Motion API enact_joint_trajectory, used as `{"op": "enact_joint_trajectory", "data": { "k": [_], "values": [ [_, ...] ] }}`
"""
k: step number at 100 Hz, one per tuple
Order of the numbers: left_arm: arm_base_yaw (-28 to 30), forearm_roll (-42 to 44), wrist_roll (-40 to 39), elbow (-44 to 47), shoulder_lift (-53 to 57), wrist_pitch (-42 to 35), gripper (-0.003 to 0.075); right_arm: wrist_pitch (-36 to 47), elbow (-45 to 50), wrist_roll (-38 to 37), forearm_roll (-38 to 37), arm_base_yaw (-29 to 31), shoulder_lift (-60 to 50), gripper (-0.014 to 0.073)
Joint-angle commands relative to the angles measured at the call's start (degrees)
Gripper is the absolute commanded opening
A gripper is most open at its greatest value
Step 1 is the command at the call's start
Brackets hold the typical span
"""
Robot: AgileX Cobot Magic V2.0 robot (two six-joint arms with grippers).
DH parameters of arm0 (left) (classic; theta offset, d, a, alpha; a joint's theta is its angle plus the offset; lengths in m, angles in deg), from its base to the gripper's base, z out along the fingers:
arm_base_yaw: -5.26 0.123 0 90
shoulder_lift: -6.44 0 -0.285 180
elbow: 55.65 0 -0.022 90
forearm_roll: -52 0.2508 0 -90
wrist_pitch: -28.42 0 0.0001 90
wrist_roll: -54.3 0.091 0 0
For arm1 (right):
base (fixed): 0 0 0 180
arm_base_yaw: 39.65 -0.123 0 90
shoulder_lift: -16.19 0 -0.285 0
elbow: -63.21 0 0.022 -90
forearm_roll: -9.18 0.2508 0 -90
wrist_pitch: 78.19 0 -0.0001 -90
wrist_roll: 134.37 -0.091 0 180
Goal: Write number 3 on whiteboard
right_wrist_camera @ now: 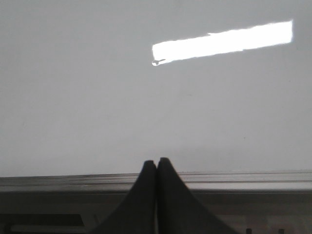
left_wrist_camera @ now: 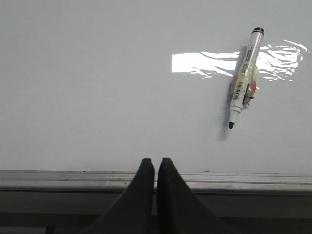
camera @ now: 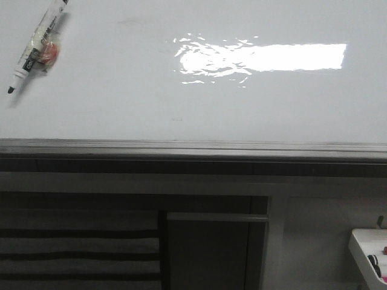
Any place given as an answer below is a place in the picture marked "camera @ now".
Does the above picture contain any white plastic storage tray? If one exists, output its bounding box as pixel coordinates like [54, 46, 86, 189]
[348, 229, 386, 289]

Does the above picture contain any white glossy whiteboard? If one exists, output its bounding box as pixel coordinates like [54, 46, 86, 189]
[1, 1, 386, 162]

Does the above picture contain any black white striped panel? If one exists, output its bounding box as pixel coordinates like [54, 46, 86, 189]
[1, 210, 169, 289]

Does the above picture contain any white black whiteboard marker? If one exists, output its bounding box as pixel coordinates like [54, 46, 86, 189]
[7, 0, 68, 94]

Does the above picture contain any grey cabinet door panel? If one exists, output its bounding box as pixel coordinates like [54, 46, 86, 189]
[167, 213, 267, 289]

